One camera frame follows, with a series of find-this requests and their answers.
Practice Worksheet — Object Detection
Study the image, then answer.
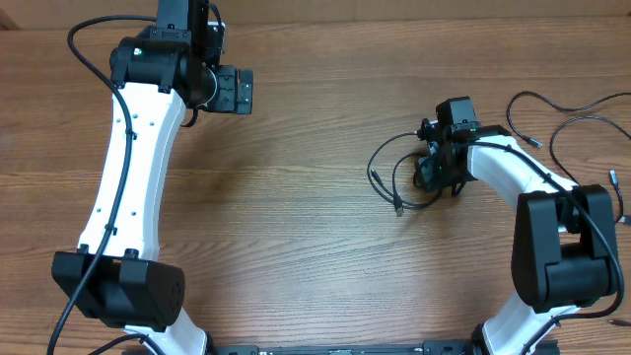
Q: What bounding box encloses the black cable bundle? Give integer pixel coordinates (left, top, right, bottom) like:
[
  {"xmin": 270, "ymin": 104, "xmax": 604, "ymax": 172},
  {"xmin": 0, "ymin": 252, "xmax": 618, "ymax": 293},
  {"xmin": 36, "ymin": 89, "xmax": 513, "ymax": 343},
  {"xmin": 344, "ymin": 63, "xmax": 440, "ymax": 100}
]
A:
[{"xmin": 366, "ymin": 131, "xmax": 445, "ymax": 218}]

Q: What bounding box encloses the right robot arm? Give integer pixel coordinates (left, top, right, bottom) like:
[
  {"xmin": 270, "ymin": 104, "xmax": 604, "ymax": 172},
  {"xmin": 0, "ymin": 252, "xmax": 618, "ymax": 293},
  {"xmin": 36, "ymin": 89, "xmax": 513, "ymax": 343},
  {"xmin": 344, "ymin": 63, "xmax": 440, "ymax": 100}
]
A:
[{"xmin": 414, "ymin": 97, "xmax": 625, "ymax": 354}]

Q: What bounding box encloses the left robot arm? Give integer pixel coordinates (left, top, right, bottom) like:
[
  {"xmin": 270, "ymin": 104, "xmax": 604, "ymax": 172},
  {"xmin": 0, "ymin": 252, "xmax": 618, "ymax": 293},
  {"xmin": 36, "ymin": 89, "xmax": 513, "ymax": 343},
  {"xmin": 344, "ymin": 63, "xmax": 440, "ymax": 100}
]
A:
[{"xmin": 51, "ymin": 0, "xmax": 253, "ymax": 354}]

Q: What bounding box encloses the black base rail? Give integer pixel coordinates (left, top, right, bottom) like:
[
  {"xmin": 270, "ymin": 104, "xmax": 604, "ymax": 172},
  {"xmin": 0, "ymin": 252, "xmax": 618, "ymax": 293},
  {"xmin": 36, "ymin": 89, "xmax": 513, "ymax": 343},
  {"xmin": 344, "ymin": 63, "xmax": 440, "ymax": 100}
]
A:
[{"xmin": 207, "ymin": 340, "xmax": 487, "ymax": 355}]

